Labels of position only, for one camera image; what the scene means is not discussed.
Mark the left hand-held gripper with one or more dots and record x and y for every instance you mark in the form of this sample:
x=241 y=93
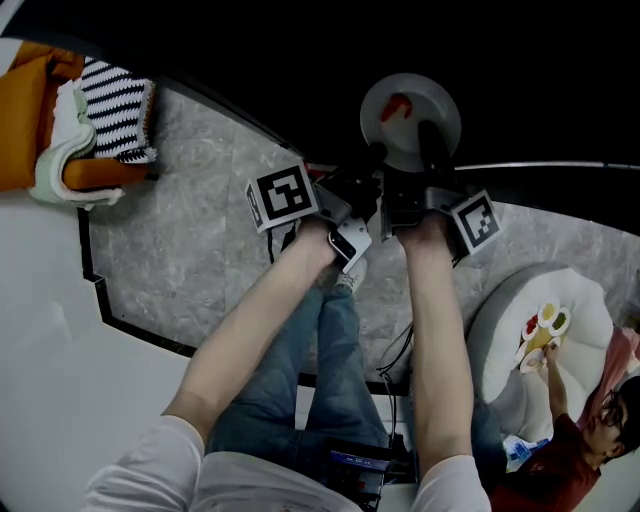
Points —
x=285 y=195

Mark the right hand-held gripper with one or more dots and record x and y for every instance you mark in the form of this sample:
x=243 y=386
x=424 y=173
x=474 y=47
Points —
x=477 y=222

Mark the white round plate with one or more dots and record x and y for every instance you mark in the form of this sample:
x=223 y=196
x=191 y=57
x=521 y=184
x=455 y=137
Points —
x=435 y=100

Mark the orange shrimp food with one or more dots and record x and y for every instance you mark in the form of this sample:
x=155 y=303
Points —
x=395 y=107

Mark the cluster of small food dishes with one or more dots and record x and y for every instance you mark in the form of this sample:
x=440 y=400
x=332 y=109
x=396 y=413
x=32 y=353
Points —
x=560 y=320

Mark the person's right forearm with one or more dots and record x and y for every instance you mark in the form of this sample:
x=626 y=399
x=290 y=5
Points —
x=440 y=350

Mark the person's left forearm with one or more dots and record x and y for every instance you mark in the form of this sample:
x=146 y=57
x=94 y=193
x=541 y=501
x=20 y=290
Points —
x=250 y=330

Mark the person's right white shoe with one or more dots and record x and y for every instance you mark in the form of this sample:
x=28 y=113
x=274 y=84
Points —
x=352 y=275

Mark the person's blue jeans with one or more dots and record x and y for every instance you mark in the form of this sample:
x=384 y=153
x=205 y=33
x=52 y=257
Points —
x=340 y=360

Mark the yellow round tray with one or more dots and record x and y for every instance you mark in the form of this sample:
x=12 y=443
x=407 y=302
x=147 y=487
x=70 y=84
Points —
x=540 y=339

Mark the black white striped blanket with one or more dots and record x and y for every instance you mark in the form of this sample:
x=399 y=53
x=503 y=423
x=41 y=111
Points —
x=115 y=115

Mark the white round pouf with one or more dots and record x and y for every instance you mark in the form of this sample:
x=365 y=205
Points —
x=585 y=370

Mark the orange sofa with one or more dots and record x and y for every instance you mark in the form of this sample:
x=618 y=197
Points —
x=100 y=172

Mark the pink armchair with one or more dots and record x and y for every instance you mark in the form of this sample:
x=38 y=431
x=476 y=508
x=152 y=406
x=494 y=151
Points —
x=622 y=350

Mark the pale green white blanket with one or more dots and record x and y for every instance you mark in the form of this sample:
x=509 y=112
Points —
x=65 y=150

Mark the black screen device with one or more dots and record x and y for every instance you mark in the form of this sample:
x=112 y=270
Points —
x=360 y=470

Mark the white blue printed packet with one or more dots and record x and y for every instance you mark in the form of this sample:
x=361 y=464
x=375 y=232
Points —
x=522 y=450

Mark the orange cushion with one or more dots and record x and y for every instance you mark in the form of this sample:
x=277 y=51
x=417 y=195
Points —
x=22 y=135
x=50 y=62

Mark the person's white shirt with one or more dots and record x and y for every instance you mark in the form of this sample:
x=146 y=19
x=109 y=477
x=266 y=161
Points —
x=250 y=485

